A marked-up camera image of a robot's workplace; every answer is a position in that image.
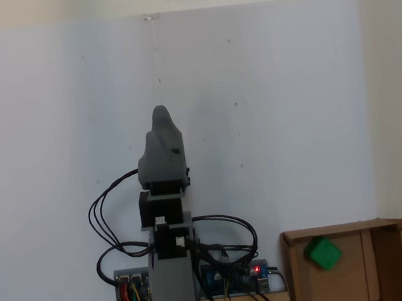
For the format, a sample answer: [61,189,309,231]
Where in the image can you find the broad ribbed grey gripper finger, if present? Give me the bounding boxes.
[133,104,172,165]

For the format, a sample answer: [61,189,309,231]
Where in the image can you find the narrow smooth grey gripper finger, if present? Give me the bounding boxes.
[158,103,187,159]

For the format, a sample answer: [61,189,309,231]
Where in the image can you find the green dice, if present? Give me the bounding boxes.
[302,235,345,274]

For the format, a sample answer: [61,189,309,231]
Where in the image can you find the grey mounting plate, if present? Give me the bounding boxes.
[112,253,273,301]

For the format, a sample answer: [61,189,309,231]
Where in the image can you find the blue board with capacitors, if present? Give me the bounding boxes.
[198,263,238,298]

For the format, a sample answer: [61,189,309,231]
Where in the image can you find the clear tape piece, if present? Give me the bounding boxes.
[141,11,162,23]

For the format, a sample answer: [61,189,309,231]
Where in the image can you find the blue board with red light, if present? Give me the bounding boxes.
[234,258,273,295]

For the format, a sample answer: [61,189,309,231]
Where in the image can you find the brown cardboard box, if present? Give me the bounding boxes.
[279,214,402,301]

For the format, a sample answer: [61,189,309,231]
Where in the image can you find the black servo cable bundle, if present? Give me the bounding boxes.
[83,167,152,262]
[190,209,262,270]

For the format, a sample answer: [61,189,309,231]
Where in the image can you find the thick black power cable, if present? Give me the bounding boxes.
[94,240,155,288]

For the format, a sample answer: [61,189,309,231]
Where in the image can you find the blue board with wire sockets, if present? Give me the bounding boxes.
[117,272,152,301]

